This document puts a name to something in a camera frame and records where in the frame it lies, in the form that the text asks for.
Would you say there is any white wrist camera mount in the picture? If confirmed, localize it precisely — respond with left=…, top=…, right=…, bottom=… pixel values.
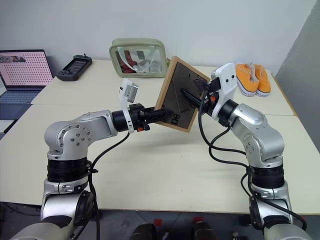
left=118, top=78, right=141, bottom=134
left=210, top=62, right=237, bottom=119

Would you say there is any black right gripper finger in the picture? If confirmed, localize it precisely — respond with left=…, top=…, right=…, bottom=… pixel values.
left=180, top=87, right=204, bottom=106

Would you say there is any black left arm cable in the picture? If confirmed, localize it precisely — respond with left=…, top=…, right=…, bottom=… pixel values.
left=87, top=131, right=131, bottom=240

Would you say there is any orange canvas shoe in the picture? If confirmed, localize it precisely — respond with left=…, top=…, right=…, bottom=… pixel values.
left=234, top=63, right=260, bottom=97
left=251, top=63, right=273, bottom=98

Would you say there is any black handheld game controller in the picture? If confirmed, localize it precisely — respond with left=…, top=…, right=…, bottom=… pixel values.
left=55, top=53, right=93, bottom=82

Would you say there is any wooden picture frame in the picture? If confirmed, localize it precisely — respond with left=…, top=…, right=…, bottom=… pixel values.
left=153, top=56, right=212, bottom=133

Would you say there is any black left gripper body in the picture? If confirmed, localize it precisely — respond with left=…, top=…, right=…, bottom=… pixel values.
left=129, top=102, right=151, bottom=133

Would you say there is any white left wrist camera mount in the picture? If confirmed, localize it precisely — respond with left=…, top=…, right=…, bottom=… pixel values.
left=118, top=78, right=141, bottom=134

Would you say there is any open laptop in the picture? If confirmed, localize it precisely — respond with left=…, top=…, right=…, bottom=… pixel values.
left=0, top=49, right=55, bottom=105

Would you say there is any green transparent zip pouch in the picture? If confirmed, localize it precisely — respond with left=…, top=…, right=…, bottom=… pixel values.
left=108, top=37, right=168, bottom=80

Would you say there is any dark rounded shape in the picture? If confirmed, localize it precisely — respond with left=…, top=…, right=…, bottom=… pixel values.
left=129, top=221, right=158, bottom=240
left=192, top=220, right=219, bottom=240

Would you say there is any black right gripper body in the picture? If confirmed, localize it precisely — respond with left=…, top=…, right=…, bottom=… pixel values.
left=198, top=78, right=222, bottom=115

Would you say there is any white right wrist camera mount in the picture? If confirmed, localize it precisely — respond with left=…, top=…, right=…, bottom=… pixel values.
left=210, top=62, right=237, bottom=119

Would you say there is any grey partition panel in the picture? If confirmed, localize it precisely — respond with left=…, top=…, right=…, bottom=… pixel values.
left=274, top=0, right=320, bottom=162

